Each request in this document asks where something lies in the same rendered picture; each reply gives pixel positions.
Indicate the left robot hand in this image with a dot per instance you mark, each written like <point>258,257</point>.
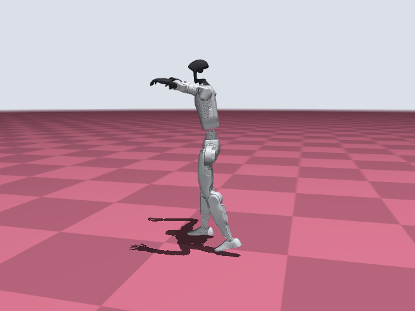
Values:
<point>164,81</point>

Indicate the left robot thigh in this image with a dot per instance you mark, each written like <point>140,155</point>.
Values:
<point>205,172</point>

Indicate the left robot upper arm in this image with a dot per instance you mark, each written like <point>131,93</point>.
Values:
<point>204,94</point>

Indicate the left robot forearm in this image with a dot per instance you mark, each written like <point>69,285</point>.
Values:
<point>188,88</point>

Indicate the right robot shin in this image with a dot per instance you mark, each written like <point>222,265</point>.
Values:
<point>204,211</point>

